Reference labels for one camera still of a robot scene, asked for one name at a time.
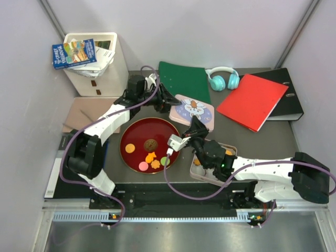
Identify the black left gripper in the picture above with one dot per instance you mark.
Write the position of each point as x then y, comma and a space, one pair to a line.
165, 100

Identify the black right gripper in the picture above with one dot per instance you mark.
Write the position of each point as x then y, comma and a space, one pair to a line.
197, 129

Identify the silver tin lid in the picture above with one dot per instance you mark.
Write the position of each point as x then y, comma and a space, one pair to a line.
190, 107

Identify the orange flower cookie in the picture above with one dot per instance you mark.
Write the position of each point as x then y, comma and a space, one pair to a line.
155, 164
197, 162

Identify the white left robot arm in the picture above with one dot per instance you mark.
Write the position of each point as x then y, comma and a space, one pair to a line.
84, 153

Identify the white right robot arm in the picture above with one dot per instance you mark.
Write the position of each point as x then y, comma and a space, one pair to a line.
298, 177

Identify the teal headphones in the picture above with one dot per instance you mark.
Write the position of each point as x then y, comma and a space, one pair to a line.
218, 83

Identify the green round cookie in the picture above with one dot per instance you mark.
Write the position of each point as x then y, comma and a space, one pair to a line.
165, 161

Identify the red round lacquer tray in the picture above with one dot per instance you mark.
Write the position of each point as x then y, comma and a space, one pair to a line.
148, 135

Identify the orange fish cookie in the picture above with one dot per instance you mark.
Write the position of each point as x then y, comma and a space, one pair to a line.
150, 157

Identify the white storage bin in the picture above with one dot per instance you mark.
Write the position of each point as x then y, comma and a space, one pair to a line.
113, 81

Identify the red folder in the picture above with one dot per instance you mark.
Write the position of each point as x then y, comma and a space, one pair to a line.
252, 102

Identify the pink round cookie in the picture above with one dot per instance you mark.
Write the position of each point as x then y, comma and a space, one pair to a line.
143, 166

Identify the white papers in bin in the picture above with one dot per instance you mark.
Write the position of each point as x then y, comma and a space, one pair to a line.
104, 58

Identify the blue treehouse book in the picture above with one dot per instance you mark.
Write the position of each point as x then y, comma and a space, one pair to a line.
73, 54

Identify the green ring binder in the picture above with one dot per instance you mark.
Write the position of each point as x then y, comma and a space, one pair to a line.
183, 80

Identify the black ring binder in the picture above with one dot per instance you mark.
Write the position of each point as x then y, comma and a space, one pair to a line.
289, 107

